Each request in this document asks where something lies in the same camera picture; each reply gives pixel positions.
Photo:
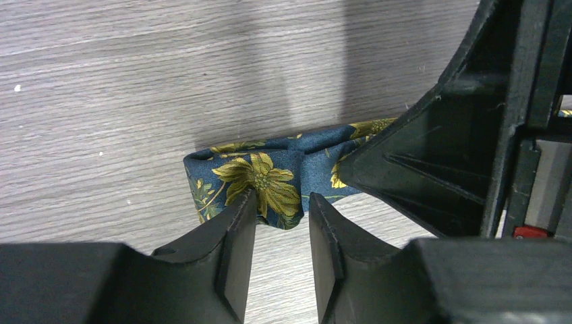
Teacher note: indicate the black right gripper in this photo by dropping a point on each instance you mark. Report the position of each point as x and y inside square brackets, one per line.
[489, 137]

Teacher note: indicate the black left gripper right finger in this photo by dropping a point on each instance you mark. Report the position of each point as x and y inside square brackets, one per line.
[359, 278]

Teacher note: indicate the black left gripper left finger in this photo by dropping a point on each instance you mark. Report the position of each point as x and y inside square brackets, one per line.
[201, 277]

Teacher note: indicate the blue yellow floral tie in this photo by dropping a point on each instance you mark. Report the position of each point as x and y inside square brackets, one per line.
[283, 172]

